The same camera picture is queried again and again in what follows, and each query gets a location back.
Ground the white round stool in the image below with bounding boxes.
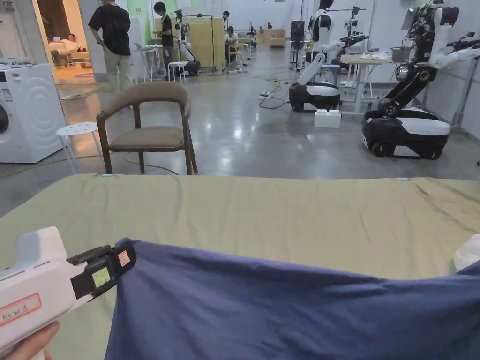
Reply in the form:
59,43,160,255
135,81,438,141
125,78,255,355
56,121,104,174
167,61,188,85

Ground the light wooden crate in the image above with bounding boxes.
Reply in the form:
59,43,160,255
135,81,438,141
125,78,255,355
263,28,286,48

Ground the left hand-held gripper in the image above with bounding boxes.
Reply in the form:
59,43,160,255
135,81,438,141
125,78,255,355
0,226,137,352

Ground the person's left hand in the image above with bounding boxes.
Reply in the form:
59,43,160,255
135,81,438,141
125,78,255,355
0,321,60,360

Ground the black standing fan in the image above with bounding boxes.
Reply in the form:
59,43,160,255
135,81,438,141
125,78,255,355
290,20,306,73

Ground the white and black wheeled robot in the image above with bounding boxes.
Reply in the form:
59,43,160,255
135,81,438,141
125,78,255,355
174,10,202,77
361,0,480,160
288,0,371,113

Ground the dark blue shirt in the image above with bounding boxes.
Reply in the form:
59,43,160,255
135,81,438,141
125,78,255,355
104,240,480,360

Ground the small white side table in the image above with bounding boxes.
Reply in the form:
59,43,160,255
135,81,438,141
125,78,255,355
133,42,163,83

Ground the white washing machine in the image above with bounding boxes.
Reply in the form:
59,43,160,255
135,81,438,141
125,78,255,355
0,62,68,164

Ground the bed with pale green sheet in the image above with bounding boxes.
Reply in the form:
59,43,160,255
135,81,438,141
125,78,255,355
0,173,480,360

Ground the white block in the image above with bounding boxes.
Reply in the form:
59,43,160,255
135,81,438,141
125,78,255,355
314,108,342,128

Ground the white-legged work table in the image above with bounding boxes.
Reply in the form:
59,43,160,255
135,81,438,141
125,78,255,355
338,46,415,114

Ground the brown wooden armchair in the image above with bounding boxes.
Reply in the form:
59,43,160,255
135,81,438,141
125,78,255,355
96,82,199,176

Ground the light wooden chair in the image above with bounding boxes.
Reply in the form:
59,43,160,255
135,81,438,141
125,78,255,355
228,41,251,68

